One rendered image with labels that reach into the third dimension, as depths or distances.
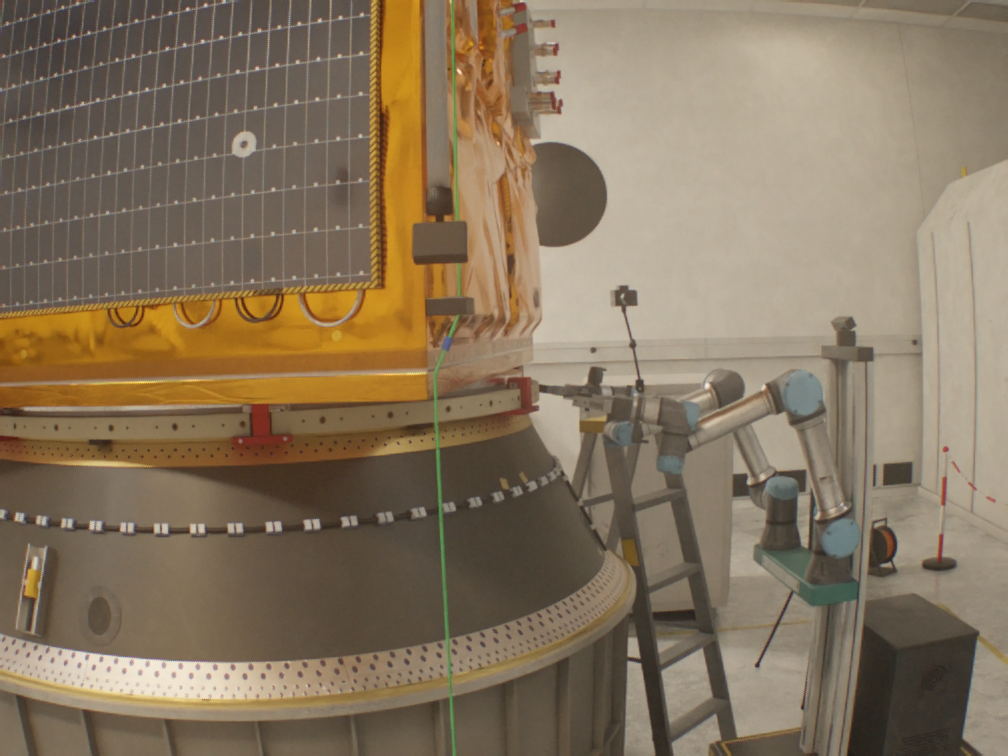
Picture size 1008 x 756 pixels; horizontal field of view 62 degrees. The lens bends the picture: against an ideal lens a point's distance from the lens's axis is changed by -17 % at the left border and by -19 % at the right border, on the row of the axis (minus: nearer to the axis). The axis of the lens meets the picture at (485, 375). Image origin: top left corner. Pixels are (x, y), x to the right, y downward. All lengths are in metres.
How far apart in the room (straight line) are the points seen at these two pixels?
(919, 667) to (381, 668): 1.83
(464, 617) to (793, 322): 8.28
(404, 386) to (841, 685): 1.93
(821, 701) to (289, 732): 2.06
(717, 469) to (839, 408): 2.88
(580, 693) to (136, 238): 1.46
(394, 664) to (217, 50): 1.25
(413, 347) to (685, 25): 8.95
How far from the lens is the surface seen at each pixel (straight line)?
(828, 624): 3.35
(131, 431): 2.05
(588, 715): 2.48
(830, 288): 10.22
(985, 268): 8.54
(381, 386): 1.74
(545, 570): 2.32
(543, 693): 2.25
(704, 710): 4.01
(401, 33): 1.81
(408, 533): 2.09
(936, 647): 3.16
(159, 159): 1.87
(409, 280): 1.72
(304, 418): 2.03
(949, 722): 3.32
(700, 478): 6.01
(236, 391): 1.82
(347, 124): 1.74
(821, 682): 3.44
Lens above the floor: 1.86
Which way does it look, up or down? 3 degrees down
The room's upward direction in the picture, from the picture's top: 2 degrees counter-clockwise
